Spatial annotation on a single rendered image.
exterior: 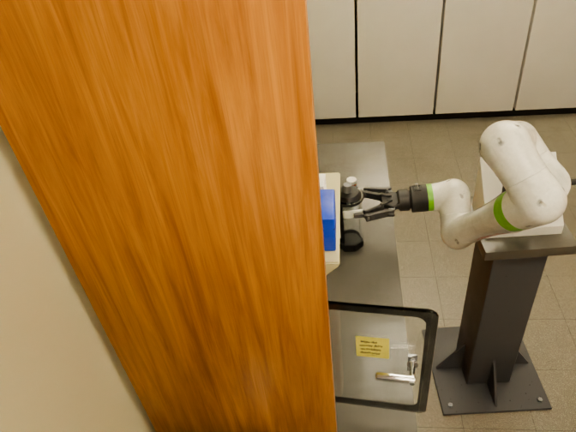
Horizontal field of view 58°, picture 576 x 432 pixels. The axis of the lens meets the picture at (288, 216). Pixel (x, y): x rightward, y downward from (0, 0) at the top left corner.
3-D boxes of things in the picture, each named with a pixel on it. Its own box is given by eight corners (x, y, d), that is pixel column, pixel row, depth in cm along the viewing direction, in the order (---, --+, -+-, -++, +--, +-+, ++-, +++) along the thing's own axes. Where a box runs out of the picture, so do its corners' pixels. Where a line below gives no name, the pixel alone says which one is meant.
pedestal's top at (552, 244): (542, 198, 209) (543, 190, 206) (576, 254, 184) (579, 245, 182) (460, 205, 210) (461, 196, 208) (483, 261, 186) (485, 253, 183)
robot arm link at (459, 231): (526, 190, 146) (490, 191, 144) (533, 231, 144) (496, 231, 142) (463, 219, 181) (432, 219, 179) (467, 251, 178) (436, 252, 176)
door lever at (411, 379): (376, 363, 125) (376, 357, 123) (417, 368, 123) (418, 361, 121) (375, 382, 121) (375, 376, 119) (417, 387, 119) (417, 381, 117)
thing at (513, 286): (514, 324, 272) (554, 184, 214) (551, 409, 235) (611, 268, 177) (421, 330, 274) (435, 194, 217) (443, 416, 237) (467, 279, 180)
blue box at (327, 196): (288, 252, 110) (284, 219, 105) (291, 221, 118) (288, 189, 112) (336, 251, 109) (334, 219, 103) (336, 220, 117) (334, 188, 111)
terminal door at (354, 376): (309, 396, 142) (297, 297, 116) (425, 411, 135) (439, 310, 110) (309, 399, 141) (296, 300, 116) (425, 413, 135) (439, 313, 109)
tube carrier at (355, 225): (335, 251, 189) (332, 205, 176) (335, 231, 198) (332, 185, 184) (365, 250, 188) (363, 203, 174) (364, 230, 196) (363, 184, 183)
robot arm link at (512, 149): (525, 112, 173) (513, 108, 126) (553, 154, 171) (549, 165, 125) (489, 135, 179) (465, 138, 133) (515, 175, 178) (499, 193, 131)
